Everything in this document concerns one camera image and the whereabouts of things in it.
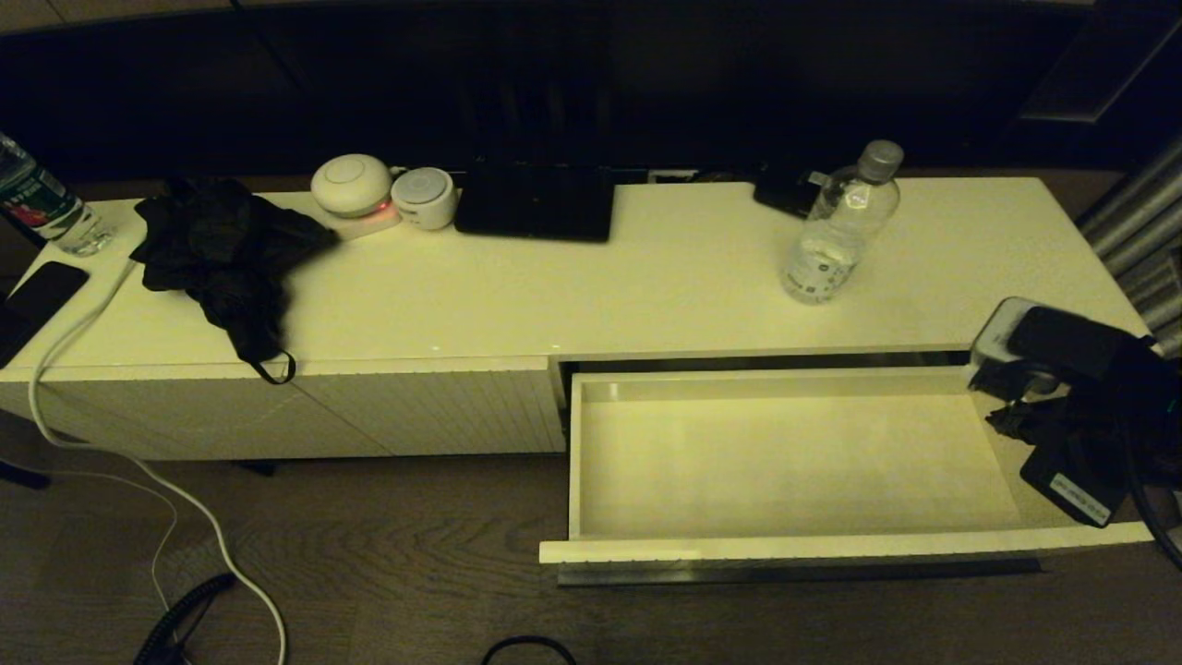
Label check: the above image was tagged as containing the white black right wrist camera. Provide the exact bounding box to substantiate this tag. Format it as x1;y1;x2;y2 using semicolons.
968;296;1141;372

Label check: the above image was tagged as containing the large black television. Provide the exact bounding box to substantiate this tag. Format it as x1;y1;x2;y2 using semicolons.
0;7;1095;178

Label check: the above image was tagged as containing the white drawer with dark handle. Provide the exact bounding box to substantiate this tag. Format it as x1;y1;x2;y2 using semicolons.
538;365;1155;587

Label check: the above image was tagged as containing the black floor cable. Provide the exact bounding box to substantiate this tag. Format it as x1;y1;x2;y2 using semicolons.
480;635;578;665

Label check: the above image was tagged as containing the thick white cable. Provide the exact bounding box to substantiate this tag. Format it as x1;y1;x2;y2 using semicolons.
30;257;289;665

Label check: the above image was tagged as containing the water bottle with red label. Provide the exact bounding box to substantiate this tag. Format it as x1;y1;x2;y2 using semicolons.
0;129;115;257

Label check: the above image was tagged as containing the clear bottle with grey cap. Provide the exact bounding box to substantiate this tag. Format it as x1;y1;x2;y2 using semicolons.
780;139;904;306

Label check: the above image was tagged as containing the white power strip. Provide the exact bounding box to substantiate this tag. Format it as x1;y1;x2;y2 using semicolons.
319;199;404;243

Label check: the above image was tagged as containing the white cylindrical speaker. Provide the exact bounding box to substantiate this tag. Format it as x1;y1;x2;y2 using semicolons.
391;167;459;231

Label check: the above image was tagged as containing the white ribbed cabinet front panel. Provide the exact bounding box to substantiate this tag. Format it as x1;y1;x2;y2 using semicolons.
0;362;393;461
295;356;567;458

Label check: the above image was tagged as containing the white low cabinet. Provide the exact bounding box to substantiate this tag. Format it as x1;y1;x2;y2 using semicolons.
0;175;1160;490

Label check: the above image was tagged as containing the black smartphone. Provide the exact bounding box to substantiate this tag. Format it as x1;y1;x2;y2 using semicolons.
0;261;92;369

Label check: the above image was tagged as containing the small black device with sticker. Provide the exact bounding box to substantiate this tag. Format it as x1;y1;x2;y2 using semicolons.
753;166;827;220

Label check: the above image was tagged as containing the thin white cable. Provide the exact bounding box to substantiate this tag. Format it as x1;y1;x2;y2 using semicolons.
51;466;181;612

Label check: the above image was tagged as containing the grey curtain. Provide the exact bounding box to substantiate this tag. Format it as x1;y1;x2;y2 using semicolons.
1076;129;1182;361

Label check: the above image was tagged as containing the black coiled cable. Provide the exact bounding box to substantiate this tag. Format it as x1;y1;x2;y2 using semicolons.
134;571;239;665

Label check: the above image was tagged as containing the black rectangular set-top box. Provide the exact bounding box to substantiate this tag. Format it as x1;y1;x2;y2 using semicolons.
454;159;616;244

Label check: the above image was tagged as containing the black rectangular frame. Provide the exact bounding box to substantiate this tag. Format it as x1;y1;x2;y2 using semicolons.
1011;0;1182;126

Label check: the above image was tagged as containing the white dome-shaped device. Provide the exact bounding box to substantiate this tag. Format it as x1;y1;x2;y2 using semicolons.
310;153;394;219

